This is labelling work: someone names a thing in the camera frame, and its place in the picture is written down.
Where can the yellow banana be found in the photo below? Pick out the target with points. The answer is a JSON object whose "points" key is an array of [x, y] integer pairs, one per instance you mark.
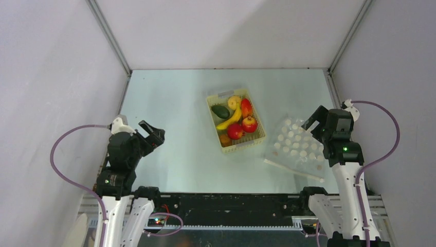
{"points": [[233, 119]]}

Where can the green avocado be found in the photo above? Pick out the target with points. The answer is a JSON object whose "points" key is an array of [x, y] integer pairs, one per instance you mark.
{"points": [[221, 111]]}

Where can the red pomegranate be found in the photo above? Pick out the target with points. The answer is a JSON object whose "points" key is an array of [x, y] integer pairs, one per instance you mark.
{"points": [[249, 124]]}

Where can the yellow plastic basket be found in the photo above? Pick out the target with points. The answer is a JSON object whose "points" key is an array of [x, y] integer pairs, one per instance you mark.
{"points": [[249, 139]]}

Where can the red apple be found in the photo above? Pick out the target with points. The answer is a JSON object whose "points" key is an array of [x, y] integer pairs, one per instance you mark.
{"points": [[235, 131]]}

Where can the yellow lemon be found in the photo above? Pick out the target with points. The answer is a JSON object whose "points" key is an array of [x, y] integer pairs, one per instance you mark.
{"points": [[234, 101]]}

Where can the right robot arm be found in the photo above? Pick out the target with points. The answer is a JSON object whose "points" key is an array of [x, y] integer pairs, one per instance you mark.
{"points": [[355, 226]]}

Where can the small circuit board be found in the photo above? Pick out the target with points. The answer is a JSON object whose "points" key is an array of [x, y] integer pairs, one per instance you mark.
{"points": [[156, 222]]}

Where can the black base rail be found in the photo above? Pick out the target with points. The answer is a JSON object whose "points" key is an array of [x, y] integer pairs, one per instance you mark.
{"points": [[233, 209]]}

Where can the red mango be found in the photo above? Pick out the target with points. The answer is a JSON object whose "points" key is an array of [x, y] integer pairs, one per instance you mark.
{"points": [[246, 108]]}

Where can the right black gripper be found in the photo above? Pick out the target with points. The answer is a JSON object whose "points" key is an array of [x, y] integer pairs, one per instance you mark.
{"points": [[320, 123]]}

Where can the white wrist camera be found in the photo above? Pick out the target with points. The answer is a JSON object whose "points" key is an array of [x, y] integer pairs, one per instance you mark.
{"points": [[348, 106], [120, 124]]}

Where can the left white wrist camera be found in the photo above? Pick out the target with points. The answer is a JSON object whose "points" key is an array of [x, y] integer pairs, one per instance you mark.
{"points": [[120, 124]]}

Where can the white perforated cable tray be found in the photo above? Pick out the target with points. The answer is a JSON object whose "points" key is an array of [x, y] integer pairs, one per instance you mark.
{"points": [[295, 226]]}

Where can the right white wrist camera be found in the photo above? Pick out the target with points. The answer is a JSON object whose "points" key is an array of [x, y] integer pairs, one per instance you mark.
{"points": [[348, 106]]}

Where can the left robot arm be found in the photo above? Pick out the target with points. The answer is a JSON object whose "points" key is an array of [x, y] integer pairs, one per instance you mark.
{"points": [[124, 212]]}

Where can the clear dotted zip bag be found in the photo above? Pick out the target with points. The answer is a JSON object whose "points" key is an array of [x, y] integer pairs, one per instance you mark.
{"points": [[293, 149]]}

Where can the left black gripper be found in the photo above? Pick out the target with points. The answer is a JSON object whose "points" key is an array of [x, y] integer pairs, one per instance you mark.
{"points": [[156, 136]]}

